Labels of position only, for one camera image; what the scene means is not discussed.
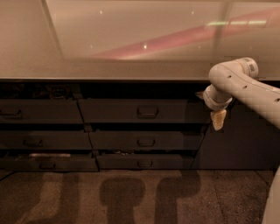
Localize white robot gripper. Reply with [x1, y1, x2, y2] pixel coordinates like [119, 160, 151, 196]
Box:
[195, 85, 233, 130]

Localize dark drawer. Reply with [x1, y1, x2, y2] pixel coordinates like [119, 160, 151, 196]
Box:
[78, 99, 210, 123]
[0, 153, 99, 172]
[96, 154, 193, 170]
[0, 99, 82, 124]
[87, 130, 205, 151]
[0, 130, 92, 150]

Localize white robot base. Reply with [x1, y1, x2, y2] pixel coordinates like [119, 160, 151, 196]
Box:
[262, 166, 280, 224]

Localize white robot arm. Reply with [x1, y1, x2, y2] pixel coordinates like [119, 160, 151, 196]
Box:
[197, 58, 280, 130]

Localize dark right cabinet door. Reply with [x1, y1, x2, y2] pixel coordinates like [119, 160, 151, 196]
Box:
[192, 100, 280, 170]

